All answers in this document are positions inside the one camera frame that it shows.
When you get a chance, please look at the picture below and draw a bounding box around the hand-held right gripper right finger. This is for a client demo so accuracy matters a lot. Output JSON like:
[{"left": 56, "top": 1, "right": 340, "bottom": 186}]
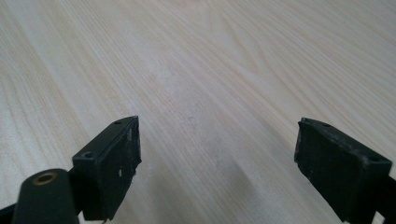
[{"left": 293, "top": 117, "right": 393, "bottom": 224}]

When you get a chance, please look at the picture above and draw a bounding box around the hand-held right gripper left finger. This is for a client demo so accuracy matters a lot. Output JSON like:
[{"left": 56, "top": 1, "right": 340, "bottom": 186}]
[{"left": 71, "top": 115, "right": 143, "bottom": 222}]

